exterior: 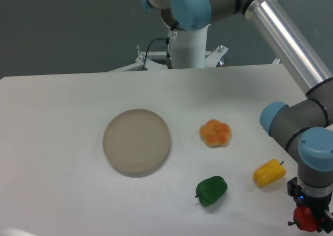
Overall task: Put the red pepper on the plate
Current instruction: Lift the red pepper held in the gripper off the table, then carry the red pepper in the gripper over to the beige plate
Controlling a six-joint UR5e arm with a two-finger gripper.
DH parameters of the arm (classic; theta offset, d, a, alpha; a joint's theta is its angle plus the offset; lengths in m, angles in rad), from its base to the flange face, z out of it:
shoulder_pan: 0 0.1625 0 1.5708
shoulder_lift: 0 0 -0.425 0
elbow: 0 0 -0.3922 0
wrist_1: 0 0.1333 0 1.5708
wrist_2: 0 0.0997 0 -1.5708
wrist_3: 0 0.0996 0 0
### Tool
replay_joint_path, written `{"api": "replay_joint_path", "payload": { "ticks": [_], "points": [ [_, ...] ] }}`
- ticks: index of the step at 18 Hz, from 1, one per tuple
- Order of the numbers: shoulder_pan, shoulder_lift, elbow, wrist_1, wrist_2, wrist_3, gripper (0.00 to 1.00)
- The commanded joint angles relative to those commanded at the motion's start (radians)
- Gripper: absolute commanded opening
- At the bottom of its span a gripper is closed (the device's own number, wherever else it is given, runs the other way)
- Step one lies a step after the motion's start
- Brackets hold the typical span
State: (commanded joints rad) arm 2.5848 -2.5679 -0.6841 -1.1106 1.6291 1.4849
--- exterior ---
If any red bell pepper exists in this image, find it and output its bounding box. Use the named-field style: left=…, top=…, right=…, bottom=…
left=287, top=205, right=319, bottom=232

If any orange braided bread roll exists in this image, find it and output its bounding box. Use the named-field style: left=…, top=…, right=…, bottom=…
left=199, top=119, right=232, bottom=147

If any black cable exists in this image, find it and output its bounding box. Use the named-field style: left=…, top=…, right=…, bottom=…
left=141, top=20, right=180, bottom=71

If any yellow bell pepper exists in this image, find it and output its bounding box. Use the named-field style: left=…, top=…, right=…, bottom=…
left=252, top=159, right=286, bottom=187

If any beige round plate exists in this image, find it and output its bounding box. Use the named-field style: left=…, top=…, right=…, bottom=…
left=103, top=109, right=171, bottom=176

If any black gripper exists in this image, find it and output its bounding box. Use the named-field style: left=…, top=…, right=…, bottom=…
left=287, top=177, right=332, bottom=233

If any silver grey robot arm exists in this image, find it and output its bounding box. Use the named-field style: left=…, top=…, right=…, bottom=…
left=142, top=0, right=332, bottom=233

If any green bell pepper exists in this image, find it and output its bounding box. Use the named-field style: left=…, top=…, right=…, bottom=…
left=195, top=176, right=228, bottom=207

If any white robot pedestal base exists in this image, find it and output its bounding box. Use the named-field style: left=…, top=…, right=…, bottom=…
left=111, top=25, right=230, bottom=72

